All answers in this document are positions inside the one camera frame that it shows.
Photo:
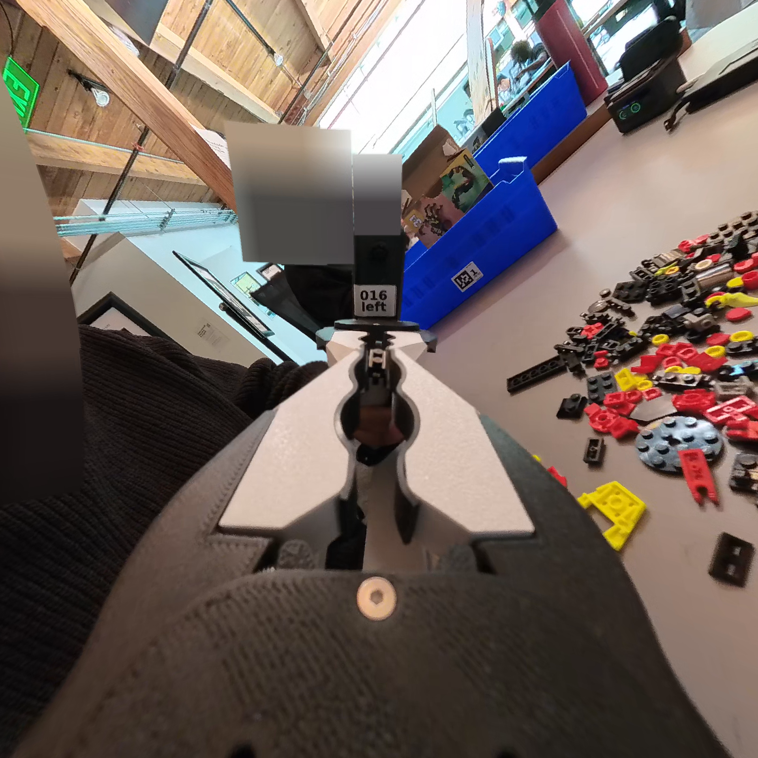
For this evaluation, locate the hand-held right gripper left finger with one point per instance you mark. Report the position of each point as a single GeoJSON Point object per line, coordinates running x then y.
{"type": "Point", "coordinates": [290, 468]}

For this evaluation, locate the white paper notice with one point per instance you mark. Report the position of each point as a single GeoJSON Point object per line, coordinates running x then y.
{"type": "Point", "coordinates": [214, 148]}

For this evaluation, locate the blue plastic bin white label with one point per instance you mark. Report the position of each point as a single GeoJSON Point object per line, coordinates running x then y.
{"type": "Point", "coordinates": [491, 248]}

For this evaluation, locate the brown cardboard box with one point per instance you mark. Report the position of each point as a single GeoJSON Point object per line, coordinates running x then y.
{"type": "Point", "coordinates": [432, 157]}

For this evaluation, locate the person's left forearm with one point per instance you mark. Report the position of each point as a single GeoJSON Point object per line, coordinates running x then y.
{"type": "Point", "coordinates": [266, 385]}

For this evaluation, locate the black mesh chair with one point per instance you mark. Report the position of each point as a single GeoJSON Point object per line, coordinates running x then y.
{"type": "Point", "coordinates": [272, 302]}

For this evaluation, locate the black ceiling spotlight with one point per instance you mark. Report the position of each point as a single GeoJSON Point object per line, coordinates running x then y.
{"type": "Point", "coordinates": [100, 96]}

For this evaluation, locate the wooden ceiling beam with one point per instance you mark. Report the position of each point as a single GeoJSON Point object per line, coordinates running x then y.
{"type": "Point", "coordinates": [118, 77]}

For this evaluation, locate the dark grey laptop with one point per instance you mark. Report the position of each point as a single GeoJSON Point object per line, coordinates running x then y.
{"type": "Point", "coordinates": [728, 71]}

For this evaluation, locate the green printed cardboard box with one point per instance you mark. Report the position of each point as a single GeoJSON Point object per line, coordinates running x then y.
{"type": "Point", "coordinates": [468, 180]}

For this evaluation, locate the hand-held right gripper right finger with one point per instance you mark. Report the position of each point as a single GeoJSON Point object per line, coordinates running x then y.
{"type": "Point", "coordinates": [468, 474]}

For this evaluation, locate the short black lego plate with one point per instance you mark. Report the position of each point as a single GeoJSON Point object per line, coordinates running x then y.
{"type": "Point", "coordinates": [731, 559]}

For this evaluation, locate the yellow lego wedge plate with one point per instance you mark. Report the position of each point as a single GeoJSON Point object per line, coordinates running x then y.
{"type": "Point", "coordinates": [616, 509]}

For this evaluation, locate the pile of mixed lego pieces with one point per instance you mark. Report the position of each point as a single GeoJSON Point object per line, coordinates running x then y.
{"type": "Point", "coordinates": [675, 441]}

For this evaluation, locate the green illuminated sign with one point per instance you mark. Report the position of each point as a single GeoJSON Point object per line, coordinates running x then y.
{"type": "Point", "coordinates": [21, 89]}

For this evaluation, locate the pink printed cardboard box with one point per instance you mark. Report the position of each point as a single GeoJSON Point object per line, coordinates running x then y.
{"type": "Point", "coordinates": [429, 222]}

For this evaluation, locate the black box with green lights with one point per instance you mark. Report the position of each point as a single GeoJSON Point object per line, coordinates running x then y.
{"type": "Point", "coordinates": [645, 100]}

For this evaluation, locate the long black lego plate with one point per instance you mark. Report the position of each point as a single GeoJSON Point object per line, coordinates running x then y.
{"type": "Point", "coordinates": [536, 374]}

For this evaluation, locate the person's left hand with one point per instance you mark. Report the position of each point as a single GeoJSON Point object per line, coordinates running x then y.
{"type": "Point", "coordinates": [373, 426]}

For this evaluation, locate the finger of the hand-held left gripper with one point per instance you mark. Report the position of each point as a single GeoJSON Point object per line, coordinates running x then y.
{"type": "Point", "coordinates": [411, 343]}
{"type": "Point", "coordinates": [342, 344]}

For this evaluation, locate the maroon pillar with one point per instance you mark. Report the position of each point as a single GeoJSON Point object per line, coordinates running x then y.
{"type": "Point", "coordinates": [568, 47]}

